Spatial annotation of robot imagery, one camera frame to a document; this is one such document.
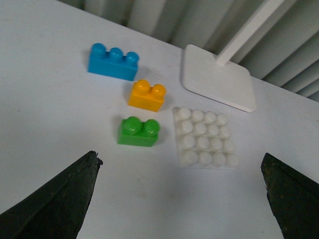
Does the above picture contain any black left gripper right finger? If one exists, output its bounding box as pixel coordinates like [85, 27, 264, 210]
[261, 153, 319, 239]

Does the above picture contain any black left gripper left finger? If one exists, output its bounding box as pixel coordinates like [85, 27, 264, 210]
[0, 151, 103, 239]

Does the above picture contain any yellow two-stud toy block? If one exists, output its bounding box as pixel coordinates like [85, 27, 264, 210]
[128, 79, 166, 112]

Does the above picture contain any green two-stud toy block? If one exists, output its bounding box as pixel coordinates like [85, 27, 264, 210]
[117, 117, 160, 147]

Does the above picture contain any blue three-stud toy block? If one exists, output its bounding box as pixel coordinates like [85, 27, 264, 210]
[88, 43, 140, 81]

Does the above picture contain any white lamp stand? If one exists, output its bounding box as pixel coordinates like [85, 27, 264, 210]
[181, 0, 296, 113]

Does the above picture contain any white pleated curtain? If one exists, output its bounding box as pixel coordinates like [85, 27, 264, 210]
[67, 0, 319, 101]

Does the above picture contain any white studded base plate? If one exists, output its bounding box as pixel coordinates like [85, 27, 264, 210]
[172, 107, 239, 169]

